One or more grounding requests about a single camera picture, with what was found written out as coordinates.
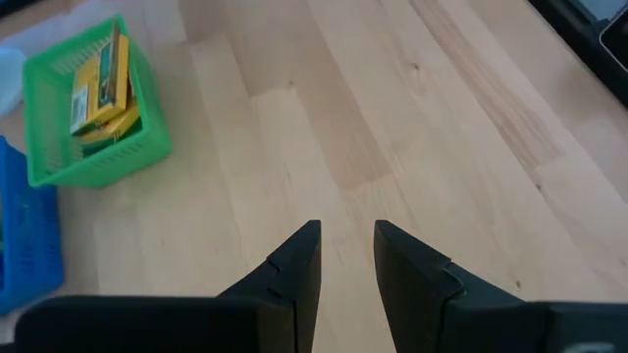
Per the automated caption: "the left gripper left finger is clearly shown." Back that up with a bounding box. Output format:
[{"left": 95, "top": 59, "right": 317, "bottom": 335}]
[{"left": 13, "top": 219, "right": 324, "bottom": 353}]

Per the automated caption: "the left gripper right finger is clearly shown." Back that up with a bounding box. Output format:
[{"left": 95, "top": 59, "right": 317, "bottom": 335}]
[{"left": 373, "top": 219, "right": 628, "bottom": 353}]

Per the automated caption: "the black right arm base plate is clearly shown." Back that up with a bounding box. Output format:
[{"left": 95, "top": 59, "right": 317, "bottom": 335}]
[{"left": 599, "top": 9, "right": 628, "bottom": 73}]

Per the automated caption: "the blue plastic basket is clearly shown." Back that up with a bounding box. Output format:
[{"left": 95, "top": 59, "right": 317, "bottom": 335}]
[{"left": 0, "top": 135, "right": 65, "bottom": 316}]

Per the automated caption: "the yellow box with green panel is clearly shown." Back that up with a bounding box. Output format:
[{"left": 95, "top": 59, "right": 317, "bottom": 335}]
[{"left": 70, "top": 22, "right": 131, "bottom": 136}]

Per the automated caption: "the green plastic basket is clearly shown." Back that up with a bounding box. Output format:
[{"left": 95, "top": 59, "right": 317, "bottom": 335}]
[{"left": 22, "top": 14, "right": 174, "bottom": 190}]

